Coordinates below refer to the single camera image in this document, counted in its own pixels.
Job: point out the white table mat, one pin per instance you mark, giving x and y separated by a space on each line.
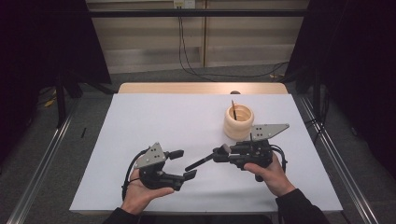
155 118

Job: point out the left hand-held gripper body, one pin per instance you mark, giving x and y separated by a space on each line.
151 158

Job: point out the cream ribbed brush holder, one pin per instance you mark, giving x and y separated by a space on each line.
236 124

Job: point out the black makeup brush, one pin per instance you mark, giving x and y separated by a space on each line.
199 162

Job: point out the black metal stand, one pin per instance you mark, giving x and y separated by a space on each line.
316 93
60 102

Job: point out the metal floor rail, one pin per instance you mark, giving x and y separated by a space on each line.
40 168
333 149

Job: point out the dark curtain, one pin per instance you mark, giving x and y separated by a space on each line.
37 46
358 62

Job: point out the thin black orange-tipped brush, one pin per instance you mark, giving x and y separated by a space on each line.
234 112

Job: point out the person's left hand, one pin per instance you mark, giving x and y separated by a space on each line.
140 193

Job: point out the light wooden table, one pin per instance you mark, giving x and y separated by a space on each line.
186 88

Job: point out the dark table grommet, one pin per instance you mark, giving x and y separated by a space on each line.
235 92

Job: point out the person's right hand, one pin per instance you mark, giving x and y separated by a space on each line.
274 177

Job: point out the black horizontal bar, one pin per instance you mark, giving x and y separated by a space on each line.
155 13

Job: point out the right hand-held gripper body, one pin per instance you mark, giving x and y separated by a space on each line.
252 152

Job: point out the white wall outlet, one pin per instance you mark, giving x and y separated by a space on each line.
184 3

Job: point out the person's dark clothing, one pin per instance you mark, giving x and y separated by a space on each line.
205 219

